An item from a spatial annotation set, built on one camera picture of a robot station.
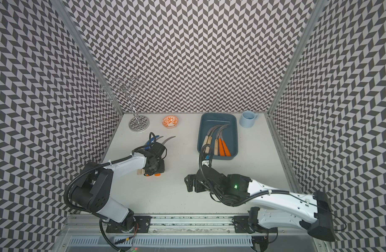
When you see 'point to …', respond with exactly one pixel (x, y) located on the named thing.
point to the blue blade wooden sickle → (148, 142)
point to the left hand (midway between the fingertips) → (159, 172)
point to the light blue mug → (247, 118)
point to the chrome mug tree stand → (137, 123)
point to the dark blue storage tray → (230, 134)
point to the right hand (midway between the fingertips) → (195, 182)
